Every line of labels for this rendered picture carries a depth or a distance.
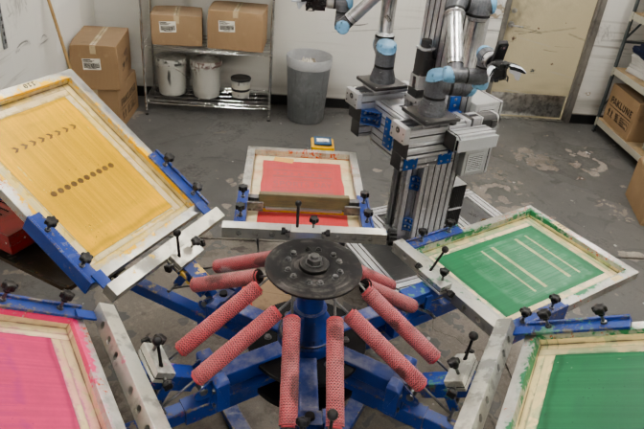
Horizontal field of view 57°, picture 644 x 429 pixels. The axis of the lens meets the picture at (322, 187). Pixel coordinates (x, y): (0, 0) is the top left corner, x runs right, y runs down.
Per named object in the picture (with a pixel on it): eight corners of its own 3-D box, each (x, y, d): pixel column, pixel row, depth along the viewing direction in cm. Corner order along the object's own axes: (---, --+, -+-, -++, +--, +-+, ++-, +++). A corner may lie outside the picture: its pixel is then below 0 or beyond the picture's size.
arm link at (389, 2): (373, 59, 348) (385, -38, 321) (371, 52, 361) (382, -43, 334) (393, 61, 348) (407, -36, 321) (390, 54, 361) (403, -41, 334)
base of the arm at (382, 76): (385, 75, 357) (388, 58, 352) (400, 83, 345) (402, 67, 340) (364, 77, 350) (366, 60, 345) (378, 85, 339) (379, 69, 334)
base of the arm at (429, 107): (434, 105, 319) (437, 88, 314) (451, 116, 308) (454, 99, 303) (411, 108, 313) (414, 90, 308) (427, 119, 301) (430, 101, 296)
